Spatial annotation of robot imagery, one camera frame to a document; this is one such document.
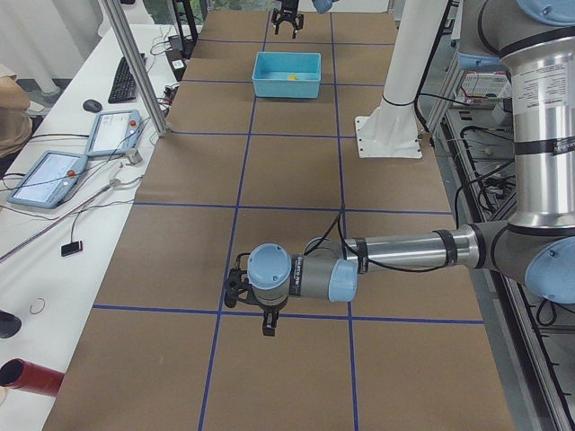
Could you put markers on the light blue plastic bin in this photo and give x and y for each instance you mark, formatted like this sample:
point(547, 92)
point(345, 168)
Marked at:
point(271, 69)

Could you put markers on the black keyboard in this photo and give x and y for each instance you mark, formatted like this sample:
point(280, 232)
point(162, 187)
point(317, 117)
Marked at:
point(124, 86)

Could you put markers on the blue teach pendant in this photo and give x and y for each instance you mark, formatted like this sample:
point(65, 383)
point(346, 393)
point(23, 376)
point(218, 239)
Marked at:
point(49, 180)
point(113, 133)

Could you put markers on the red cylinder bottle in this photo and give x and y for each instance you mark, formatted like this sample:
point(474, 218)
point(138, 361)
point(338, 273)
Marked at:
point(22, 375)

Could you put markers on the small black sensor pad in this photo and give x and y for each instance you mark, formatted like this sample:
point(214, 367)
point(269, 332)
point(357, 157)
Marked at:
point(71, 248)

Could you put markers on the blue teach pendant near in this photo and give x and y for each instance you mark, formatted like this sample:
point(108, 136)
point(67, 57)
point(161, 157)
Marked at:
point(49, 180)

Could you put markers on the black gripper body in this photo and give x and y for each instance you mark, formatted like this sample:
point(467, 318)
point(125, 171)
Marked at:
point(270, 311)
point(287, 5)

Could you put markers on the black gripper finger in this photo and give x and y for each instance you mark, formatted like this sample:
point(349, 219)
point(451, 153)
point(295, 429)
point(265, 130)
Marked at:
point(296, 29)
point(269, 324)

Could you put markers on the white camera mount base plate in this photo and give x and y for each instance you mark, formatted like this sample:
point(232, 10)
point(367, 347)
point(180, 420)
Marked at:
point(383, 137)

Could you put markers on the blue teach pendant far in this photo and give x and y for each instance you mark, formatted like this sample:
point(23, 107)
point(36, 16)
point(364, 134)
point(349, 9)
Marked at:
point(113, 133)

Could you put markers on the black computer mouse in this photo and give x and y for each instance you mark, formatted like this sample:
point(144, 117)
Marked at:
point(92, 105)

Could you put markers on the person forearm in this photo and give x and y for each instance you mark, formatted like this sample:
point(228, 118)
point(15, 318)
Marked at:
point(16, 124)

